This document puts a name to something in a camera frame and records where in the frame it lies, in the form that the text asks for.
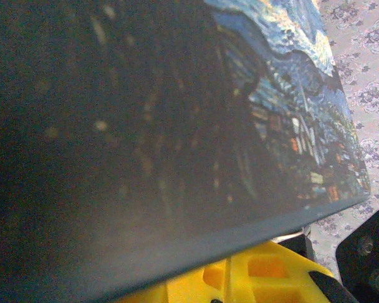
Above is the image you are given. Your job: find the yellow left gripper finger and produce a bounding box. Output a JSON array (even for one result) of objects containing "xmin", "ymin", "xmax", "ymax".
[{"xmin": 116, "ymin": 240, "xmax": 339, "ymax": 303}]

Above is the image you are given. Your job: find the starry night print box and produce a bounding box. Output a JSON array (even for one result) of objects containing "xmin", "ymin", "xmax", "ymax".
[{"xmin": 0, "ymin": 0, "xmax": 372, "ymax": 303}]

